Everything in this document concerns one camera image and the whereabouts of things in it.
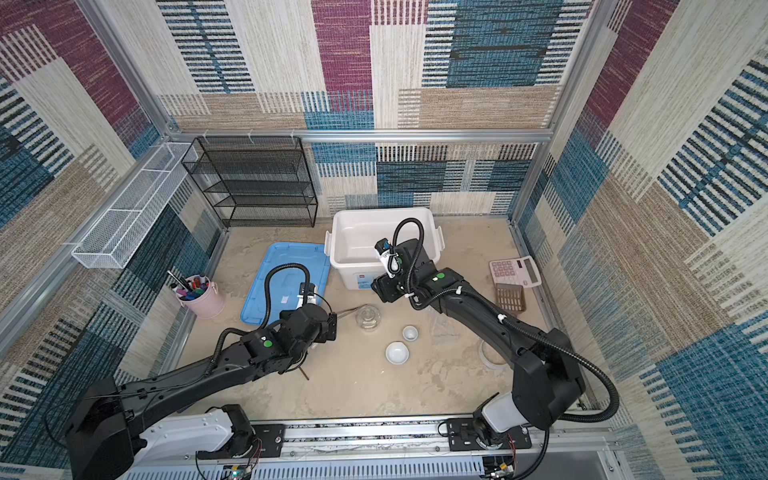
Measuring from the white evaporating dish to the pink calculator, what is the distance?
0.39 meters

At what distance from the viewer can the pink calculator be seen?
1011 millimetres

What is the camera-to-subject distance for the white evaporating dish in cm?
85
